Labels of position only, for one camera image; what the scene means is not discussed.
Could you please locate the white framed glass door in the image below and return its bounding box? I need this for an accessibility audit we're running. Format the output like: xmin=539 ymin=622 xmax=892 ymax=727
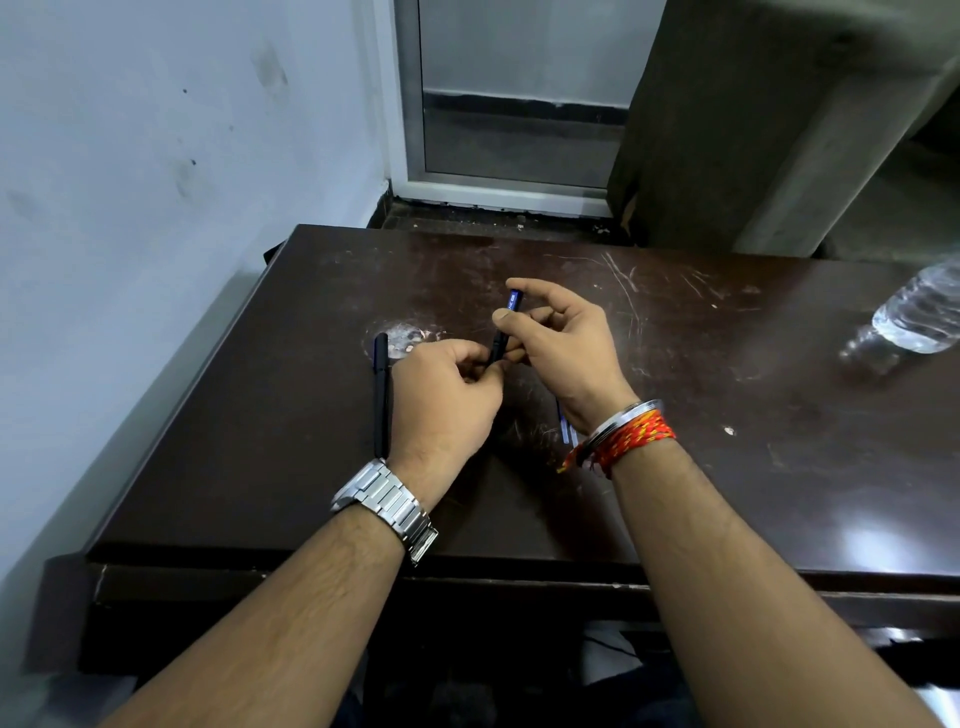
xmin=390 ymin=0 xmax=670 ymax=219

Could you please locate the blue pen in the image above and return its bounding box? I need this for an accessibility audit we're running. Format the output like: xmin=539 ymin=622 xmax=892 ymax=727
xmin=486 ymin=288 xmax=525 ymax=369

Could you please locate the person's right hand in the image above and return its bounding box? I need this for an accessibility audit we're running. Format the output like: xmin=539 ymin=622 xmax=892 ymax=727
xmin=491 ymin=276 xmax=641 ymax=436

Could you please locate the black cable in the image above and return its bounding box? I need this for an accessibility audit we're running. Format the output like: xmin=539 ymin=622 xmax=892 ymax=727
xmin=583 ymin=632 xmax=642 ymax=663

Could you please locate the clear plastic water bottle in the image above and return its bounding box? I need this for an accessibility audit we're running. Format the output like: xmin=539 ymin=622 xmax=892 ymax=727
xmin=870 ymin=255 xmax=960 ymax=356

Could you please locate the red orange thread bracelet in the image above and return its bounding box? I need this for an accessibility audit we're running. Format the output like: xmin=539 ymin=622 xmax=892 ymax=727
xmin=555 ymin=410 xmax=678 ymax=480

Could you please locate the person's left hand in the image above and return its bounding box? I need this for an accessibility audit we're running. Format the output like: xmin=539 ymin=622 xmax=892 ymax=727
xmin=388 ymin=339 xmax=506 ymax=489

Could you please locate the person's left forearm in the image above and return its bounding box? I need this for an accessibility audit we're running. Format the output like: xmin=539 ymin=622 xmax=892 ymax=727
xmin=97 ymin=450 xmax=460 ymax=728

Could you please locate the silver metal wristwatch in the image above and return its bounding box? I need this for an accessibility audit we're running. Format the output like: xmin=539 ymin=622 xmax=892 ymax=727
xmin=330 ymin=458 xmax=440 ymax=567

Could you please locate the silver metal bangle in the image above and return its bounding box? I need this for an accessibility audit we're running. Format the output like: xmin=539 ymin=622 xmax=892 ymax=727
xmin=580 ymin=399 xmax=666 ymax=460

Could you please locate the black pen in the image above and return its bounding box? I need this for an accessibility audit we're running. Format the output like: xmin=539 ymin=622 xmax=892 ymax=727
xmin=372 ymin=332 xmax=393 ymax=461

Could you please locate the blue pen refill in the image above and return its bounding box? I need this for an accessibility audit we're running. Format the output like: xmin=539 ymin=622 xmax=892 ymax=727
xmin=554 ymin=397 xmax=580 ymax=451

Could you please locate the person's right forearm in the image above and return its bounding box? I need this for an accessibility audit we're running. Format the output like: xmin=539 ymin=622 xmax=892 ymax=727
xmin=609 ymin=437 xmax=948 ymax=728

